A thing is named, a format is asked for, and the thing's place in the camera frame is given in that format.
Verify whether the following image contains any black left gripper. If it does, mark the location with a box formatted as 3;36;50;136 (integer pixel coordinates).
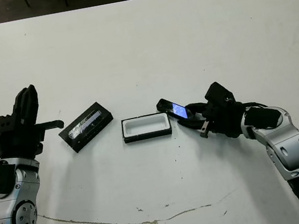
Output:
0;79;71;166

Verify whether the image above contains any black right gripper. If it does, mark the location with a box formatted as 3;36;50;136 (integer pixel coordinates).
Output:
173;94;249;148

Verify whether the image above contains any black slim camera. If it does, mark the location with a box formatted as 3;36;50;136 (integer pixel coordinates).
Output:
154;93;192;125

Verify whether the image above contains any black box lid with window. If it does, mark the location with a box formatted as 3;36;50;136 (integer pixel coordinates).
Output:
54;98;120;157

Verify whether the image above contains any black box base white insert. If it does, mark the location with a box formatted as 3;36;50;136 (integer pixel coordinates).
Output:
119;110;175;145

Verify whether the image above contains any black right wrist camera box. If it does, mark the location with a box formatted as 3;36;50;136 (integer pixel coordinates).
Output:
201;79;236;109

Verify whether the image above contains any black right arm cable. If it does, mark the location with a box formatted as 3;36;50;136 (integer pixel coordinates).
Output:
233;97;273;115

